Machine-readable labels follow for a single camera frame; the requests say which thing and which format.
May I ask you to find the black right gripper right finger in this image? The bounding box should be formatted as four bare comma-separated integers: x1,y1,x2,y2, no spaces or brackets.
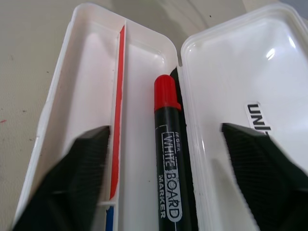
221,122,308,231

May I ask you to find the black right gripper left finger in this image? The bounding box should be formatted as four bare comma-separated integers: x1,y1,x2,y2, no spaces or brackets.
11,125,112,231

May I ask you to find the blue strip on case divider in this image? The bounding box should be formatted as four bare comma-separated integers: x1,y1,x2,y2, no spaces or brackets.
105,205,115,231

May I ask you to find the red strip on case divider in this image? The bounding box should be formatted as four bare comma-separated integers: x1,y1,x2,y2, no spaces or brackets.
109,25,126,201

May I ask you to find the red-capped black whiteboard marker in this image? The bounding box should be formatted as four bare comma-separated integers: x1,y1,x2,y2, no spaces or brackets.
153,74,193,231

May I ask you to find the white plastic pencil case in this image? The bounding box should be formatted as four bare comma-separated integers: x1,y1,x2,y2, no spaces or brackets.
12,2,308,231

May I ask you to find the white label with black print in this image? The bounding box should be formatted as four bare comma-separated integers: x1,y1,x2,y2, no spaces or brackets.
244,103,273,136

